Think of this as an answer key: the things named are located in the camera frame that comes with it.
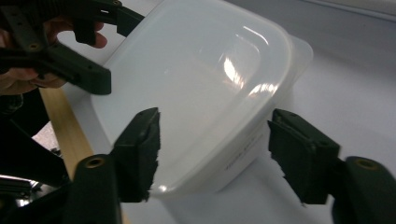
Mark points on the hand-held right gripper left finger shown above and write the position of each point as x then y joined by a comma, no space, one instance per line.
138,155

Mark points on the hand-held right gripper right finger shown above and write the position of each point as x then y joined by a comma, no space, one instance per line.
302,152

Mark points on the translucent white plastic container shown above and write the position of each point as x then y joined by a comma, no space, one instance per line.
193,77

